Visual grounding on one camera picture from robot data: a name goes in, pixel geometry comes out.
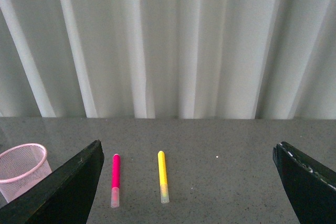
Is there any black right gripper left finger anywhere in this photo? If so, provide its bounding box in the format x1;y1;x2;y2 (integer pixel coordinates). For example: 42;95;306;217
1;140;104;223

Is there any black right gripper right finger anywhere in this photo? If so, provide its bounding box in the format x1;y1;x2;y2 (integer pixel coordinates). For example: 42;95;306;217
272;142;335;223

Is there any pink pen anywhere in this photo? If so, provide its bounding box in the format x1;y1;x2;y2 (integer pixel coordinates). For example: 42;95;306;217
111;154;121;208

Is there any pink mesh cup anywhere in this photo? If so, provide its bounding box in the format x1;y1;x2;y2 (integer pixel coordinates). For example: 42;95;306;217
1;143;52;203

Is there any yellow pen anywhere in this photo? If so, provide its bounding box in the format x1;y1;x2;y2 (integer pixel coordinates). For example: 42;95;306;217
157;151;170;204

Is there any white curtain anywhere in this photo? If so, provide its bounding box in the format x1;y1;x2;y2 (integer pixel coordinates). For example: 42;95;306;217
1;0;335;119

